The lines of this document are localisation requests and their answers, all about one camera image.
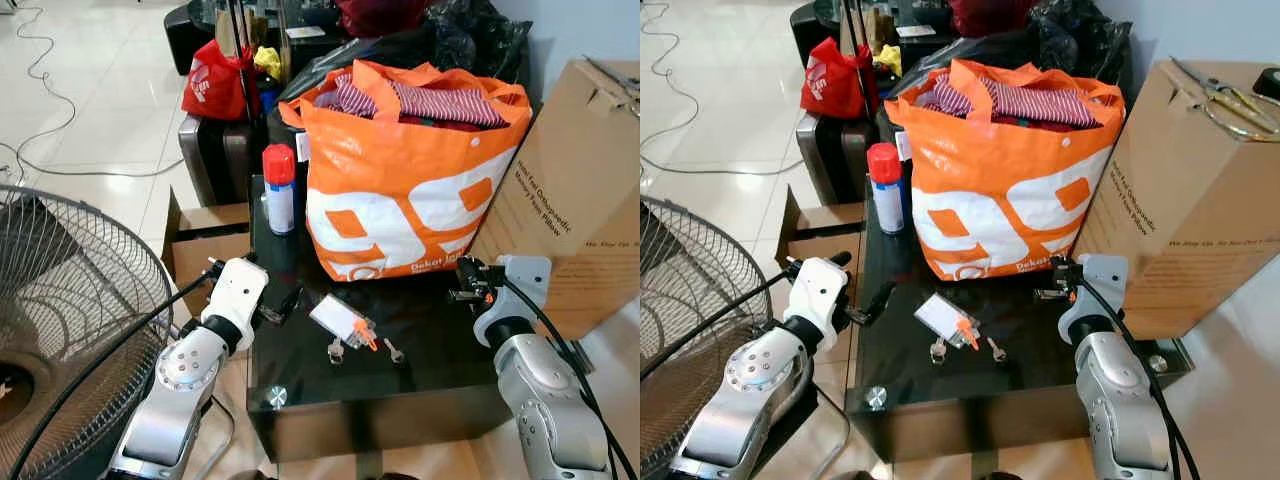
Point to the large brown cardboard box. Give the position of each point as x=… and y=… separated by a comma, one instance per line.
x=570, y=200
x=1190, y=210

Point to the orange white shopping bag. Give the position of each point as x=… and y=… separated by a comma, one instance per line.
x=1000, y=200
x=400, y=200

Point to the dark red cloth bundle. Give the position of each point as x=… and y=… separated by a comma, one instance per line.
x=990, y=15
x=380, y=15

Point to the small open cardboard box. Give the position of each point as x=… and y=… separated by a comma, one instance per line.
x=815, y=235
x=205, y=250

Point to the black suitcase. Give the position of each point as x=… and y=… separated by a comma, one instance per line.
x=215, y=160
x=830, y=158

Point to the metal scissors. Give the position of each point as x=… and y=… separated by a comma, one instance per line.
x=612, y=85
x=1225, y=100

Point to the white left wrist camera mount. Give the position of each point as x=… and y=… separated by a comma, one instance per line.
x=240, y=288
x=822, y=290

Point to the black garbage bag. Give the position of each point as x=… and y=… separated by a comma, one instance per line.
x=1075, y=35
x=470, y=35

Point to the black glass coffee table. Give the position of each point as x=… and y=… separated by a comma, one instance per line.
x=1030, y=370
x=430, y=360

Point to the spray can with red cap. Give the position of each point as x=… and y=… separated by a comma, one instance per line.
x=886, y=195
x=279, y=195

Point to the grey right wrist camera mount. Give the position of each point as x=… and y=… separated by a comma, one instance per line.
x=525, y=285
x=1105, y=285

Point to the black tape roll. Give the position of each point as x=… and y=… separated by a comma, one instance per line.
x=1268, y=84

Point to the keys with white tag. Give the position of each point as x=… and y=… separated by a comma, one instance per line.
x=943, y=318
x=338, y=318

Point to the red white striped cloth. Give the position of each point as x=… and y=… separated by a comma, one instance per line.
x=450, y=105
x=1040, y=105

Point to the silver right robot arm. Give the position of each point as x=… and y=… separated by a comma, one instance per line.
x=545, y=400
x=1120, y=400

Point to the black glass-top cabinet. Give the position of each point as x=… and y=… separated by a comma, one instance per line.
x=195, y=25
x=815, y=22

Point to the red plastic bag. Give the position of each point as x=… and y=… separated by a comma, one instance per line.
x=212, y=85
x=832, y=82

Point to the yellow cloth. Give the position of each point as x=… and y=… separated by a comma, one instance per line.
x=888, y=60
x=268, y=62

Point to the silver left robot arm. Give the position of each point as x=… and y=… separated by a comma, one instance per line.
x=745, y=385
x=175, y=385

